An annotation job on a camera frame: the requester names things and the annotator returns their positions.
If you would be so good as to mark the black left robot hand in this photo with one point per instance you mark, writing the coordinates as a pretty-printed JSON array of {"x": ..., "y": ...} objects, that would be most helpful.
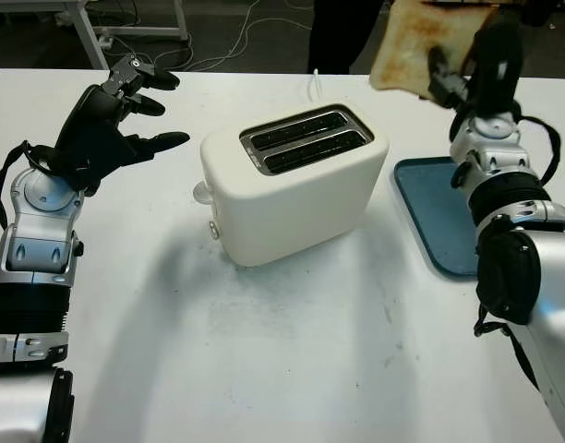
[{"x": 93, "y": 134}]

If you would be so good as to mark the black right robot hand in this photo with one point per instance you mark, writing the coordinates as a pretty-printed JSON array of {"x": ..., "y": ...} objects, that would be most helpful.
[{"x": 495, "y": 69}]

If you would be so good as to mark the browned toast slice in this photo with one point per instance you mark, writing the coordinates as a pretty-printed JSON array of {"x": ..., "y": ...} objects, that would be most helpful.
[{"x": 416, "y": 41}]

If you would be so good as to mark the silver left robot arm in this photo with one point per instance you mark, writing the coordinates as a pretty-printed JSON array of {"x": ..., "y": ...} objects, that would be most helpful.
[{"x": 38, "y": 231}]

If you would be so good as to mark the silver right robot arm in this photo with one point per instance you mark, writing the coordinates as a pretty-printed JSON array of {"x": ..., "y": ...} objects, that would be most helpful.
[{"x": 555, "y": 258}]

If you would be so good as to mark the white power strip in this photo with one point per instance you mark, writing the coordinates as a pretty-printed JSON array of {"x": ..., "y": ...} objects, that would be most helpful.
[{"x": 105, "y": 42}]

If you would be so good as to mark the blue plastic tray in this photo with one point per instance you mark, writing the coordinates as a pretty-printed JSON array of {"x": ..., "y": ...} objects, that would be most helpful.
[{"x": 430, "y": 217}]

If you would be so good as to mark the white desk frame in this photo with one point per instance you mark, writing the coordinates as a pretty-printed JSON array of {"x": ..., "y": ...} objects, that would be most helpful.
[{"x": 86, "y": 32}]

